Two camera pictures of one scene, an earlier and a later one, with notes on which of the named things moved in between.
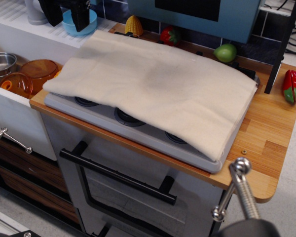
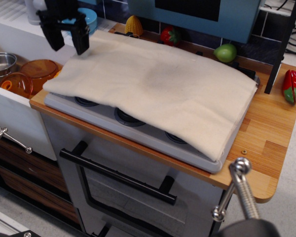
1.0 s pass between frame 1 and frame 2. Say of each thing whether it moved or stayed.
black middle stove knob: stayed
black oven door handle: stayed
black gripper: moved
